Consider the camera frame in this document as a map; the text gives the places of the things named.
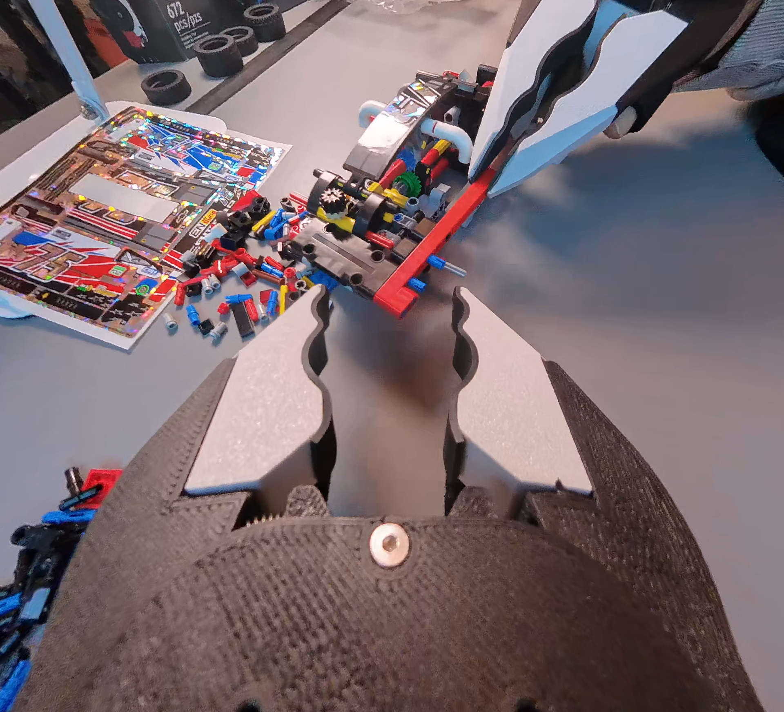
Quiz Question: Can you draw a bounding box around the pile of mixed lego pieces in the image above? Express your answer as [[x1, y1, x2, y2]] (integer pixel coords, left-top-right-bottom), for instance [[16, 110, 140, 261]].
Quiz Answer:
[[162, 191, 332, 339]]

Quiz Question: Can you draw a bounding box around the red black lego beam assembly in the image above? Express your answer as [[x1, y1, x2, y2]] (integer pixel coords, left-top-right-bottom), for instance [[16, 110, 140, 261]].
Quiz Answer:
[[293, 176, 494, 320]]

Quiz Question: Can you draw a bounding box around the lego race car model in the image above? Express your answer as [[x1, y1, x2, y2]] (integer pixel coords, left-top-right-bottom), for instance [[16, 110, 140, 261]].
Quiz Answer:
[[306, 68, 498, 272]]

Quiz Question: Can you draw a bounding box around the holographic sticker sheet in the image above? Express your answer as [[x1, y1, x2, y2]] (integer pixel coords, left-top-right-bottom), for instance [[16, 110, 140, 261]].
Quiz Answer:
[[0, 106, 292, 352]]

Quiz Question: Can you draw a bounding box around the person's right forearm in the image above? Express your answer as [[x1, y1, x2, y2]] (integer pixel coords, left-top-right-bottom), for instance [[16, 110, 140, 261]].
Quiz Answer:
[[670, 0, 784, 103]]

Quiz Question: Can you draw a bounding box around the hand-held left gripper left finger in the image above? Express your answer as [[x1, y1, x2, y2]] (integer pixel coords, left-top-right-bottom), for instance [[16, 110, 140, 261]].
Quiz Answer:
[[183, 285, 338, 501]]

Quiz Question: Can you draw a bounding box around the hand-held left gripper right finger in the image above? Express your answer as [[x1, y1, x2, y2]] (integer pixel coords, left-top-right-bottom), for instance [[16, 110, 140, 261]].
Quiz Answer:
[[444, 286, 594, 507]]

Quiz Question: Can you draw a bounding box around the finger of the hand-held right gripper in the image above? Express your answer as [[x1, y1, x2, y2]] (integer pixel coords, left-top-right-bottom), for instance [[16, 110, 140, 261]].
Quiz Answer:
[[489, 8, 691, 198], [468, 0, 600, 182]]

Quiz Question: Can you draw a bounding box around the pile of black blue pins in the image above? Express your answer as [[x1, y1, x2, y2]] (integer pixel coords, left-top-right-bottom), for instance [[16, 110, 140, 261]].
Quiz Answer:
[[0, 467, 121, 712]]

